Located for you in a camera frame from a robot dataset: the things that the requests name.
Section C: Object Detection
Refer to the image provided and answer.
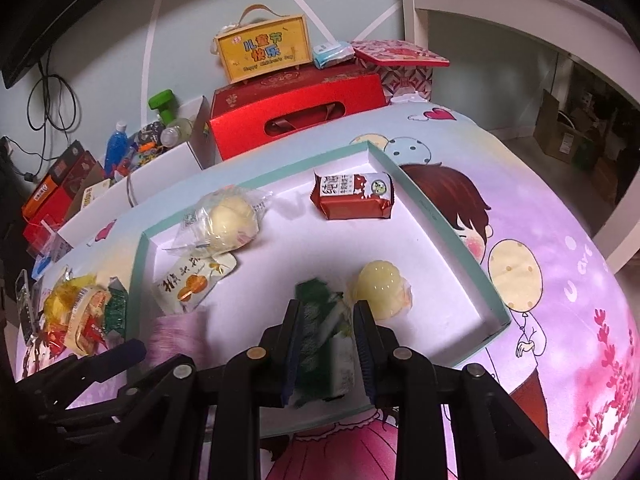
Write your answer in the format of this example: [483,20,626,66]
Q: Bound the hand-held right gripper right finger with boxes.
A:
[352,302,576,480]

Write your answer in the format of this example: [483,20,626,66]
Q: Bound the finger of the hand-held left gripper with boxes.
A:
[47,356,195,435]
[17,341,147,406]

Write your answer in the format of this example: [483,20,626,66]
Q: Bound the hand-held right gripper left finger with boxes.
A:
[120,300,306,480]

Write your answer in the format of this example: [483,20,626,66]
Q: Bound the green and white biscuit packet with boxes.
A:
[292,277,362,407]

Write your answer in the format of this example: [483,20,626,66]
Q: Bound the beige orange-print snack packet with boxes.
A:
[64,287,114,357]

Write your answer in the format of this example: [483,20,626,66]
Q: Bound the yellow jelly cup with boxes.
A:
[349,259,415,324]

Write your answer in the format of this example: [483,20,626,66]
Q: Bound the teal shallow cardboard box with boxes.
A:
[126,140,514,368]

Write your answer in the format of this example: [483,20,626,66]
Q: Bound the cream packet with orange print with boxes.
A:
[151,251,239,317]

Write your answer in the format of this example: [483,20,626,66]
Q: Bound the clear-wrapped white bun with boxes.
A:
[172,186,272,257]

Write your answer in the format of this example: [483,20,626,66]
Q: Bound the red and white biscuit packet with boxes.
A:
[310,170,397,222]

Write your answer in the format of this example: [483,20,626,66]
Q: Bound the smartphone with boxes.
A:
[14,269,39,347]

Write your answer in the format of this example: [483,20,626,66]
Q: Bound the blue and white carton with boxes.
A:
[31,254,54,282]

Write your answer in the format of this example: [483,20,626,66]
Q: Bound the clear plastic box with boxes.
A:
[26,214,74,262]

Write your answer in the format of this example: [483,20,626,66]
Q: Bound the yellow card game box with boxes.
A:
[79,179,112,209]

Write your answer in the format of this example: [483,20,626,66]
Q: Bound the dark red box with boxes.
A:
[21,152,107,247]

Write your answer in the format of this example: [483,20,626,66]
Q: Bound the orange and black box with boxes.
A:
[21,139,87,222]

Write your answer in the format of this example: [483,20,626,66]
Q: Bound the white cardboard box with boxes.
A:
[56,94,217,249]

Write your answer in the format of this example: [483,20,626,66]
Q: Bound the blue bead bottle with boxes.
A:
[104,120,132,179]

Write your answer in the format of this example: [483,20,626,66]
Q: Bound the black patterned round case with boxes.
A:
[136,121,167,150]

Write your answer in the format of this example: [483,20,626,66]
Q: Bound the red gift box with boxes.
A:
[208,66,389,164]

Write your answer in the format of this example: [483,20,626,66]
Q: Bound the green dumbbell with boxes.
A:
[147,88,177,124]

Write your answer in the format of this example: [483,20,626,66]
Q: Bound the red patterned box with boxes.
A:
[349,38,452,104]

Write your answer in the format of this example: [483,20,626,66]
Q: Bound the brown cardboard box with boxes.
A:
[531,89,592,162]

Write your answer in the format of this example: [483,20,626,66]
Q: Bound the light blue tissue pack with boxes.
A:
[312,40,357,71]

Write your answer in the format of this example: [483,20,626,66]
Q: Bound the white shelf unit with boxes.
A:
[399,0,640,273]

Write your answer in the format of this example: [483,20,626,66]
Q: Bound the black monitor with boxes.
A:
[0,0,167,92]

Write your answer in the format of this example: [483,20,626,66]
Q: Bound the black cables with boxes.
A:
[0,45,82,183]

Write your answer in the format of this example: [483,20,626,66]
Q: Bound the yellow gift box with handle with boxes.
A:
[213,3,314,86]

